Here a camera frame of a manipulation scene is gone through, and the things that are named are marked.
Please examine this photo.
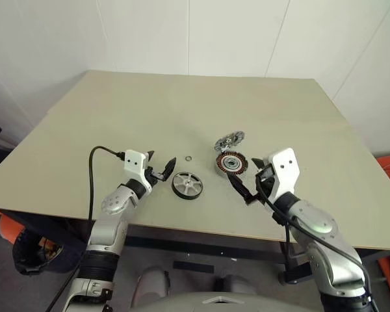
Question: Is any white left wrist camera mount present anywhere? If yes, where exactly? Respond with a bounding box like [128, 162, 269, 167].
[123, 149, 152, 190]

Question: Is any black table leg foot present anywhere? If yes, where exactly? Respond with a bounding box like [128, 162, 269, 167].
[277, 255, 313, 287]

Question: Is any stator with copper windings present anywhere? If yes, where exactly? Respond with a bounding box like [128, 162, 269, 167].
[214, 151, 248, 178]

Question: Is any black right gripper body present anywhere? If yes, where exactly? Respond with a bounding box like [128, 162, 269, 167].
[244, 163, 276, 206]

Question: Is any grey robot torso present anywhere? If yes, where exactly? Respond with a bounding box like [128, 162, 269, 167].
[129, 290, 271, 312]

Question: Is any black rotor with silver spokes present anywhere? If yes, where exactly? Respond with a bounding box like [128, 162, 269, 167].
[170, 170, 204, 201]

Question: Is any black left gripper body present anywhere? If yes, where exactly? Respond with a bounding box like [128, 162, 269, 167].
[145, 165, 165, 188]

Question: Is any black bag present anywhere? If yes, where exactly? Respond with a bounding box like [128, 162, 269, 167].
[12, 227, 66, 276]

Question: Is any dark rounded robot foot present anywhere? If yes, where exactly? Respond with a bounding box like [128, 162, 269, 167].
[212, 274, 258, 297]

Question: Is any orange bag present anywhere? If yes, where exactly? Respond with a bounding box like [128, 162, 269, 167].
[0, 207, 24, 245]

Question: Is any grey motor gear cover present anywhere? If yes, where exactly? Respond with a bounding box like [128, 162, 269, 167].
[213, 129, 246, 152]

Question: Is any black table frame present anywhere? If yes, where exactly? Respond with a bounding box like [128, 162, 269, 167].
[0, 207, 390, 287]

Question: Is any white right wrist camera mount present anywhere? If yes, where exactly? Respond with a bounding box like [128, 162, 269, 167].
[266, 147, 302, 203]

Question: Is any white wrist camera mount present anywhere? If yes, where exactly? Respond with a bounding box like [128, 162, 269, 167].
[123, 149, 152, 190]
[266, 147, 302, 203]

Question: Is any grey rounded robot foot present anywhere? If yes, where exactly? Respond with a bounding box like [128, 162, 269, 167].
[131, 266, 170, 308]

